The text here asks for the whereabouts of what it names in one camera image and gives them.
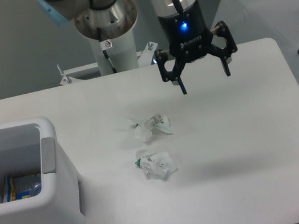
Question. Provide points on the white plastic trash can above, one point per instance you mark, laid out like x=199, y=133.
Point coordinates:
x=29, y=147

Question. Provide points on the white metal base frame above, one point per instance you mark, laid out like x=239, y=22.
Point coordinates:
x=90, y=71

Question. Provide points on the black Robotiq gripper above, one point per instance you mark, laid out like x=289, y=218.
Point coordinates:
x=188, y=32

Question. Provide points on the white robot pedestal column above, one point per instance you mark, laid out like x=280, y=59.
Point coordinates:
x=110, y=33

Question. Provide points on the blue yellow package in bin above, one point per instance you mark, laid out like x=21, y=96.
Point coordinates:
x=17, y=188

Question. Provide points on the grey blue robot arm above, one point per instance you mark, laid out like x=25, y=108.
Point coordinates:
x=65, y=10

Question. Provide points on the white wrapper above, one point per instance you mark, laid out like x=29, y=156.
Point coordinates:
x=155, y=165
x=144, y=129

